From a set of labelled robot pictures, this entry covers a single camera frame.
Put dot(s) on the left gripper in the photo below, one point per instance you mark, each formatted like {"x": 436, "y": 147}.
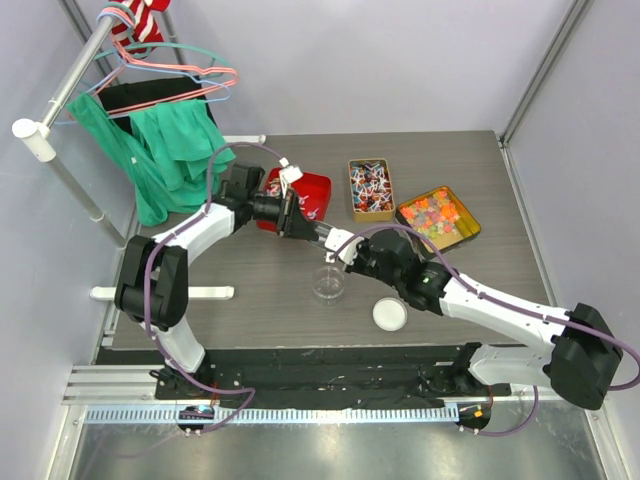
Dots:
{"x": 299, "y": 225}

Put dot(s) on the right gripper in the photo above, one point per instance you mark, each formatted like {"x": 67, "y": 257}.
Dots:
{"x": 355, "y": 265}

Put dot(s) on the silver metal scoop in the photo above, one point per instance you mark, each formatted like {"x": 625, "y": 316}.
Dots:
{"x": 321, "y": 236}

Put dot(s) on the red square candy box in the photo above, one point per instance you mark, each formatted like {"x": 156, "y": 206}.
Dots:
{"x": 313, "y": 191}

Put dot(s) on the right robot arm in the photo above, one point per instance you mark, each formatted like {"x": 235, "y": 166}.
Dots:
{"x": 572, "y": 352}

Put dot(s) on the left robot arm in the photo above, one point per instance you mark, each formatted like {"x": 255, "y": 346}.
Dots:
{"x": 152, "y": 288}

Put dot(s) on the white round jar lid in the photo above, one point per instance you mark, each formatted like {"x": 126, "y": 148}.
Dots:
{"x": 389, "y": 314}

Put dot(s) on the gold rectangular tin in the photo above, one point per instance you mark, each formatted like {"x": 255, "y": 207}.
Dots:
{"x": 371, "y": 190}

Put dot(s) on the clear plastic round jar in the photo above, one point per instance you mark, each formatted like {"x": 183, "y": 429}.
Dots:
{"x": 328, "y": 284}

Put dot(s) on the white rack foot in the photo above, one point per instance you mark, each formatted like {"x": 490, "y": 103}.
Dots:
{"x": 245, "y": 139}

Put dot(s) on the green cloth garment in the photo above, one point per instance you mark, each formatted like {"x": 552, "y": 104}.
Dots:
{"x": 168, "y": 155}

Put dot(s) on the white flat bar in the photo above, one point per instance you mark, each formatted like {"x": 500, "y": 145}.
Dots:
{"x": 195, "y": 293}

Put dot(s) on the black garment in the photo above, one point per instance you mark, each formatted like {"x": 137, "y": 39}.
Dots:
{"x": 130, "y": 94}

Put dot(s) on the green clothes hanger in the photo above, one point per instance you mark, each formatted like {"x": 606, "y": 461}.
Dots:
{"x": 170, "y": 56}

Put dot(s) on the red white striped garment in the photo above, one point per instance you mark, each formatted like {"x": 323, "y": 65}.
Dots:
{"x": 145, "y": 28}

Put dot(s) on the pink clothes hanger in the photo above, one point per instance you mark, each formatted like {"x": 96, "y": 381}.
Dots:
{"x": 152, "y": 69}

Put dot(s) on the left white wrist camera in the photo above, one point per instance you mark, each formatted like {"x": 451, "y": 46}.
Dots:
{"x": 288, "y": 174}

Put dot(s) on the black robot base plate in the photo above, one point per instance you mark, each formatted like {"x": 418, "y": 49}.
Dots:
{"x": 343, "y": 377}

